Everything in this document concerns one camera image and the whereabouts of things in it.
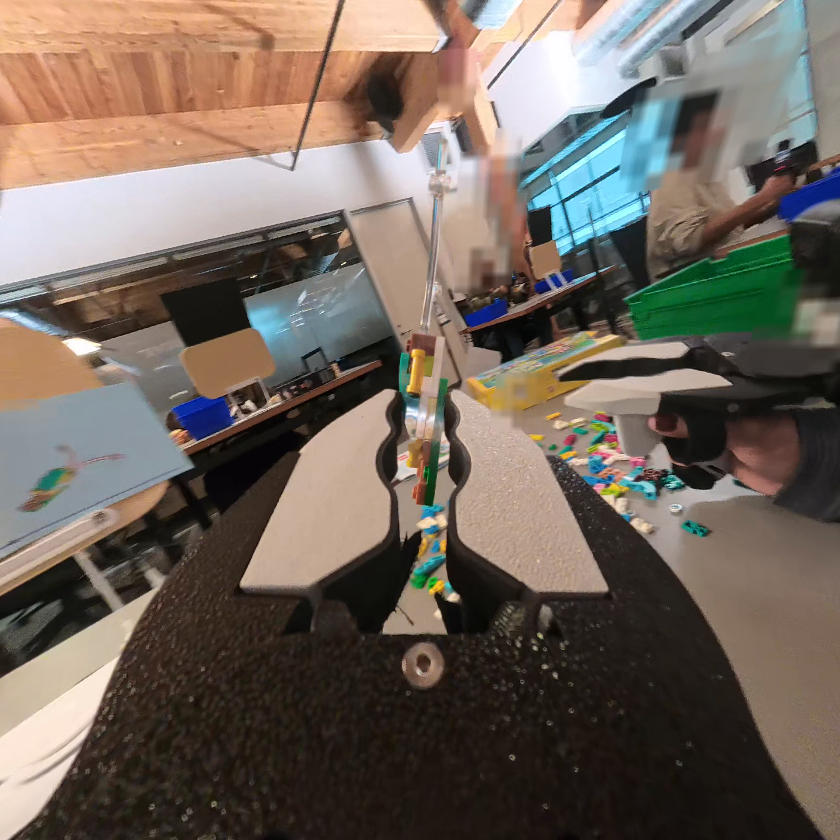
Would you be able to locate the wooden-topped table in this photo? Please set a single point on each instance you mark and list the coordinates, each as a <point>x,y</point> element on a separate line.
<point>275,410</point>
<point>544,295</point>

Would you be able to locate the person's right forearm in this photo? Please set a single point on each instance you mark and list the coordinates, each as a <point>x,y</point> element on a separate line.
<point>820,466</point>

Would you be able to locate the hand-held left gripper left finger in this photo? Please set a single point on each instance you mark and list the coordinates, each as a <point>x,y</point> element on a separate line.
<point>328,499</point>

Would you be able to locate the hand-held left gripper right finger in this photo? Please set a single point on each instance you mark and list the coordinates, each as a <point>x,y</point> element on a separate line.
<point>518,512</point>

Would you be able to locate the toy brick model with clear rod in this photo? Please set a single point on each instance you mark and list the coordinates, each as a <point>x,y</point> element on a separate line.
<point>426,387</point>

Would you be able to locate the yellow toy box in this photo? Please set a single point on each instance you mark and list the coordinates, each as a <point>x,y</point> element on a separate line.
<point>525,374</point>

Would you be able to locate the green plastic bin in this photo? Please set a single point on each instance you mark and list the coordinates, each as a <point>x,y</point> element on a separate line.
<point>709,295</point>

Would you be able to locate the grey door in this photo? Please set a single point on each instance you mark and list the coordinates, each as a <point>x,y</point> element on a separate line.
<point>394,275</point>

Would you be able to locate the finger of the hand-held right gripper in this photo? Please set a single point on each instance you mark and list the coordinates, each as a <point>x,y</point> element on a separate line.
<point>643,392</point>
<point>640,358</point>

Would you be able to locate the black monitor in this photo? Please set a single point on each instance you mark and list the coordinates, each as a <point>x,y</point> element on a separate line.
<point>203,315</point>

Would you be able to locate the person's right hand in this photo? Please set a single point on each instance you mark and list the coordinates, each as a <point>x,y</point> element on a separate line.
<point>761,446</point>

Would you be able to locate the blue plastic bin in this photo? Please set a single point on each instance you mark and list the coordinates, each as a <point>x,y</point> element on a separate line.
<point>203,417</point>
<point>810,197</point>
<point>485,313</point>

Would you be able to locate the light blue instruction booklet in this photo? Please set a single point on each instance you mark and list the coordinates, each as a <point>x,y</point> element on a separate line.
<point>98,446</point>

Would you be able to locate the pile of colourful toy bricks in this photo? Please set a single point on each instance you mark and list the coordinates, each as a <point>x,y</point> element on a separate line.
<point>617,466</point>

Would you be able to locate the grey desk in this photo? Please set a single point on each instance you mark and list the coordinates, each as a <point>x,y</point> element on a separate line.
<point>754,604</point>

